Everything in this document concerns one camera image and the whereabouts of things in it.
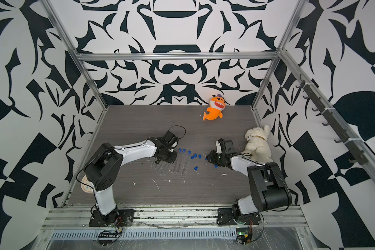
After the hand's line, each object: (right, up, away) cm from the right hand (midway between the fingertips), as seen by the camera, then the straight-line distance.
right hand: (208, 155), depth 93 cm
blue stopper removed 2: (-10, -1, 0) cm, 10 cm away
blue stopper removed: (-8, 0, +3) cm, 8 cm away
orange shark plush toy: (+8, +32, +18) cm, 37 cm away
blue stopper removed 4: (-8, -7, -3) cm, 11 cm away
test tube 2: (-30, -5, -4) cm, 31 cm away
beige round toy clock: (-45, -1, -43) cm, 62 cm away
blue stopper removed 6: (-2, -2, 0) cm, 3 cm away
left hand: (-21, 0, 0) cm, 21 cm away
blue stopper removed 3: (-5, -1, +1) cm, 5 cm away
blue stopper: (-11, +1, +3) cm, 12 cm away
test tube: (-29, +4, -28) cm, 40 cm away
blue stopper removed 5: (+4, -6, -4) cm, 8 cm away
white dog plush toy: (+27, +7, -5) cm, 28 cm away
